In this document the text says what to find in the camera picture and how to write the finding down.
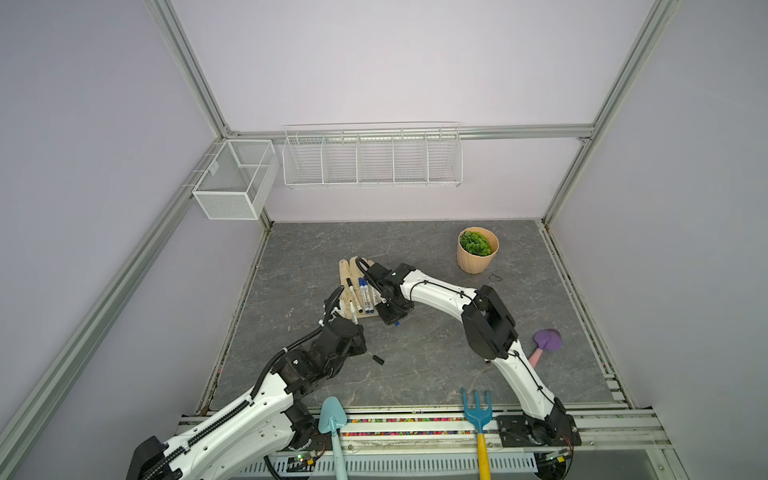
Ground white whiteboard marker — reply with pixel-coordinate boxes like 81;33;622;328
346;277;364;313
358;278;374;314
349;300;359;325

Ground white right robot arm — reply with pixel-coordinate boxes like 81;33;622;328
355;258;581;447

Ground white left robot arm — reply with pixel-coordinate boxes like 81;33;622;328
126;317;367;479

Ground cream work glove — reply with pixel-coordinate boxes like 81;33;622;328
338;257;382;322

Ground teal garden trowel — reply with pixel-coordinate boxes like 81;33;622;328
318;396;348;480

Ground terracotta pot with green plant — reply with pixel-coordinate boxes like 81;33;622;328
457;227;500;274

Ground purple pink small shovel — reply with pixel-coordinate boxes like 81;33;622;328
528;329;562;367

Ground small white mesh basket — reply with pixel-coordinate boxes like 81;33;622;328
193;139;279;221

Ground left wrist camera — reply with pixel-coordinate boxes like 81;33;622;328
322;285;345;324

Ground aluminium front rail base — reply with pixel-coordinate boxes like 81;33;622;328
157;407;673;480

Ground teal fork yellow handle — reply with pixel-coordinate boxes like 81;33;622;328
460;388;493;480

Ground long white wire basket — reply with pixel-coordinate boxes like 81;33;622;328
283;122;464;188

